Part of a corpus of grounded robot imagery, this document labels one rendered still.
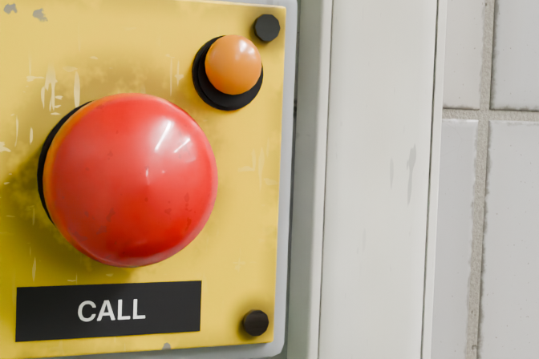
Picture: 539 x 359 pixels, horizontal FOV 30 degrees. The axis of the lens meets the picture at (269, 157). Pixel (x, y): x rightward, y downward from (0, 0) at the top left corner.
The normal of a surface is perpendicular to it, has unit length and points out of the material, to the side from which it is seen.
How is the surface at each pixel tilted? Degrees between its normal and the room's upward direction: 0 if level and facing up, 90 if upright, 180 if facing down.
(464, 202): 90
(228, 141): 90
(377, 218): 90
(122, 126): 58
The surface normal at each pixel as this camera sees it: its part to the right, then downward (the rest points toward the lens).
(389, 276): 0.40, 0.07
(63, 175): -0.20, 0.00
